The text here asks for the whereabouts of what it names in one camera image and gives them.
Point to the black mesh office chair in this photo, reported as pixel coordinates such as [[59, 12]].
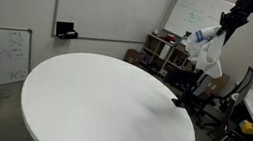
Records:
[[245, 85]]

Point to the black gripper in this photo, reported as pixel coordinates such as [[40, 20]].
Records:
[[237, 18]]

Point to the large blank wall whiteboard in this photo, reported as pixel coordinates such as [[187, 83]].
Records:
[[109, 7]]

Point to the whiteboard with green writing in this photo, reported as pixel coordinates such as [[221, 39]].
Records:
[[181, 18]]

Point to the wooden cube shelf unit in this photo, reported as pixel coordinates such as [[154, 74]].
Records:
[[157, 46]]

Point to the white cloth with blue stripes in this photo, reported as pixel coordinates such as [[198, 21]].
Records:
[[208, 55]]

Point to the black office chair grey back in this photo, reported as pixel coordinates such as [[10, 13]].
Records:
[[205, 87]]

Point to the red object on shelf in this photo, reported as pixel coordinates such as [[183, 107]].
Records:
[[170, 38]]

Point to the small brown cardboard box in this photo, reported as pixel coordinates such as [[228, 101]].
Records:
[[133, 57]]

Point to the large flat cardboard box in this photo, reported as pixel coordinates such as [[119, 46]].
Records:
[[221, 86]]

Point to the black marker holder box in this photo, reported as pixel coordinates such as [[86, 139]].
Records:
[[65, 30]]

